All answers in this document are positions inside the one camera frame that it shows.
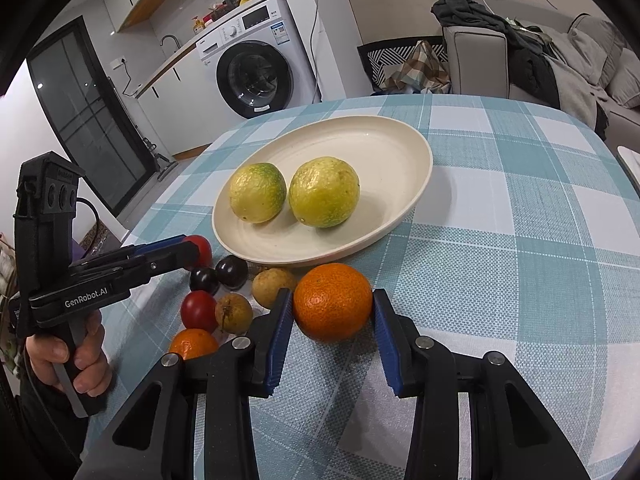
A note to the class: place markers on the white washing machine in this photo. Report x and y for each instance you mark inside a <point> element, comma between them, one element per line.
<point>257,63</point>

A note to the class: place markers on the large orange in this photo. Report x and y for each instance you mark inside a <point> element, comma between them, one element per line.
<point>332,302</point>

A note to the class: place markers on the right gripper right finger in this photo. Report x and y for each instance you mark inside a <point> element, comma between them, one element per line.
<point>513,436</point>

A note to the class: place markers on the cream oval plate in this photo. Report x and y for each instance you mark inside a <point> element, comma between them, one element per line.
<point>394,163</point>

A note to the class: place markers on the green-yellow guava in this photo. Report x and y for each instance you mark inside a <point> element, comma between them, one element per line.
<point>257,192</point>

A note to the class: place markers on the red tomato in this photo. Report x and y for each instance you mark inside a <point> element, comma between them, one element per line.
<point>198,310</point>
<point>205,256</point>

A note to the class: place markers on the grey sofa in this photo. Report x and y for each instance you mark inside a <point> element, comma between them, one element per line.
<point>596,70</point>

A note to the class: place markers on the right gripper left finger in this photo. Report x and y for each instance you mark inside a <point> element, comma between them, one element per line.
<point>152,436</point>

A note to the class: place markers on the small orange mandarin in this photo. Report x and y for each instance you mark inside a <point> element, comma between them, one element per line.
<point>192,343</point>

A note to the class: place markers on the black patterned chair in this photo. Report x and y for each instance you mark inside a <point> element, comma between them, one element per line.
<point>382,58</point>

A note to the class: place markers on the dark plum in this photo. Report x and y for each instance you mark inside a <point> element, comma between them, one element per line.
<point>231,272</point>
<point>204,279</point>

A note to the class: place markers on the white kitchen counter cabinet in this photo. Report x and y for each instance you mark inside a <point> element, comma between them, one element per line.
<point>185,107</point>

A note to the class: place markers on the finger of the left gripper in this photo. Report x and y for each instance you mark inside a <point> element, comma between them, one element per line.
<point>165,262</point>
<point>124,254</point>

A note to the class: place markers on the black clothes on sofa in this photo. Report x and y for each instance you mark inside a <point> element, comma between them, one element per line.
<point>488,57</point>

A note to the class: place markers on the yellow guava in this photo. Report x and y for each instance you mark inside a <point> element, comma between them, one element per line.
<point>324,192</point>

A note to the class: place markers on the person's left hand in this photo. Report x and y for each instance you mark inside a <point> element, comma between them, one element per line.
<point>95,374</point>

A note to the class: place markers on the teal checkered tablecloth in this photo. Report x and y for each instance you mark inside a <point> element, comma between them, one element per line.
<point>526,241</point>

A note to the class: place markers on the brown round fruit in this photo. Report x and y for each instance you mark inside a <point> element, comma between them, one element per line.
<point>234,314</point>
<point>267,284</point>

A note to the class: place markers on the plaid cloth on chair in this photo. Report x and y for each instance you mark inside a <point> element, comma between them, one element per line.
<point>421,73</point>

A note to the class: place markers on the black glass door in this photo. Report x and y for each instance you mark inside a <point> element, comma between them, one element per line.
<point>87,117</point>

